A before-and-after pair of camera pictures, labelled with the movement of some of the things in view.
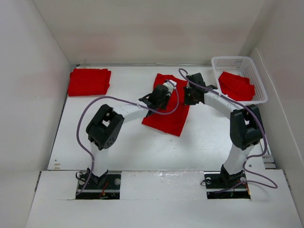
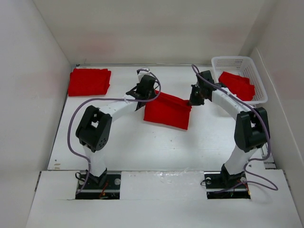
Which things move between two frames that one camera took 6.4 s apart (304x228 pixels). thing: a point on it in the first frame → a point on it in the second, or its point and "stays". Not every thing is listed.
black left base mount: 90,186 stays
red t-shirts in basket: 236,87 stays
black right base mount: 222,185 stays
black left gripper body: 162,104 → 150,94
